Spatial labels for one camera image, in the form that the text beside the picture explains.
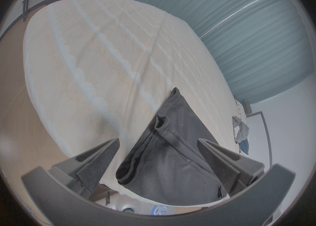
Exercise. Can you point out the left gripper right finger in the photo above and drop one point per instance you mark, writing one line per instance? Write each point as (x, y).
(222, 165)

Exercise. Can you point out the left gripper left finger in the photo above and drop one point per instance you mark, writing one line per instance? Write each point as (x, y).
(98, 168)

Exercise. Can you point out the black T-shirt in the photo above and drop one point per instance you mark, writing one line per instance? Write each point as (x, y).
(172, 165)

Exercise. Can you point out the dark blue garment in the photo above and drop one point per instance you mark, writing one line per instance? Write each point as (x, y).
(245, 147)

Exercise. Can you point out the grey garment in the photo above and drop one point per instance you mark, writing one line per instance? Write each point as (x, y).
(243, 129)

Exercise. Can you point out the grey bedside table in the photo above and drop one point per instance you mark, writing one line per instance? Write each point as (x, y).
(246, 106)

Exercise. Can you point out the bed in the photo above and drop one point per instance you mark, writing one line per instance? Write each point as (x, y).
(98, 59)

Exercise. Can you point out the blue-green curtain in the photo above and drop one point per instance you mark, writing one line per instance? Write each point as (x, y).
(259, 52)
(197, 0)

